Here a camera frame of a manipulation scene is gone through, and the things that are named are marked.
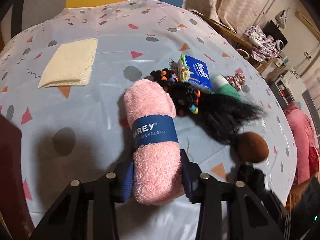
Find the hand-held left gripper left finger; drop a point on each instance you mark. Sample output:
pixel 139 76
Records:
pixel 127 185

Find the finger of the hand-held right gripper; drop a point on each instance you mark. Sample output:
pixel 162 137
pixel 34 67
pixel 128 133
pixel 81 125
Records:
pixel 252 175

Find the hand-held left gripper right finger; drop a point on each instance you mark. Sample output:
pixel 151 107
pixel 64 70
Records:
pixel 187 180

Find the brown ball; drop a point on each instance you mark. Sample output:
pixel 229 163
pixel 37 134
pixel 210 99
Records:
pixel 252 147

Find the pink dishcloth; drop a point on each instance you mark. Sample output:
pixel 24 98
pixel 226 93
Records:
pixel 155 170

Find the black wig with coloured beads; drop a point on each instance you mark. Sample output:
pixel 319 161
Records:
pixel 217 115

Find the green cloth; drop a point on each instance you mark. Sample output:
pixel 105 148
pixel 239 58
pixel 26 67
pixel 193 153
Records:
pixel 225 87

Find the patterned scrunchie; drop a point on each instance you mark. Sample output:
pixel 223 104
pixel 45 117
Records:
pixel 236 80

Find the blue tissue pack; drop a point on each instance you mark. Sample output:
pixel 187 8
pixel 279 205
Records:
pixel 197 71

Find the pink garment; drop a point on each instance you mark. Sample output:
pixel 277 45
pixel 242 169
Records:
pixel 300 135

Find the dark red cloth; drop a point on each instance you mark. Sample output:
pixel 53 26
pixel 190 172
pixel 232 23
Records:
pixel 10 167

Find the pile of patterned clothes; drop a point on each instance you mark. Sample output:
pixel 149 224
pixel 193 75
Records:
pixel 262 42

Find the beige folded cloth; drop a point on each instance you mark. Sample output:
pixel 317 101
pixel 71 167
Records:
pixel 70 62

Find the wooden side table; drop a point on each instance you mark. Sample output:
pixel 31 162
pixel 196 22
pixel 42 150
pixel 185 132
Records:
pixel 232 37

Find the black box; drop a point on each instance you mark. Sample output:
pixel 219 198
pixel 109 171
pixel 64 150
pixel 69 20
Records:
pixel 275 31

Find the beige curtain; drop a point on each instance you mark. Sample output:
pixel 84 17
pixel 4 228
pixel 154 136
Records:
pixel 225 0

